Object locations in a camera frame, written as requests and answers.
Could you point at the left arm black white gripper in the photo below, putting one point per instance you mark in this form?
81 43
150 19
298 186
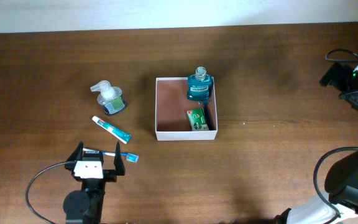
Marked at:
111 175

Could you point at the purple foam soap pump bottle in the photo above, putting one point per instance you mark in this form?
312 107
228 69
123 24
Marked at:
110 97

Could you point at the pink white box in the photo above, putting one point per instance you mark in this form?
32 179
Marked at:
171 106

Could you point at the teal mouthwash bottle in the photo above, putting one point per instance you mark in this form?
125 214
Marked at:
199 85

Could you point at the blue disposable razor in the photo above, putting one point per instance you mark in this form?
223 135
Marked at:
207 114

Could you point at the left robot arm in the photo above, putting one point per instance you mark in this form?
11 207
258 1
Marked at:
86 205

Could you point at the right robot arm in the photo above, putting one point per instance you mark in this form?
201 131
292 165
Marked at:
339 199

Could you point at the green white toothpaste tube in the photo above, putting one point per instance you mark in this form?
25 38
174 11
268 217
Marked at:
117 133

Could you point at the blue white toothbrush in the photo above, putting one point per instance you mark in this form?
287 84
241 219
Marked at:
129 156

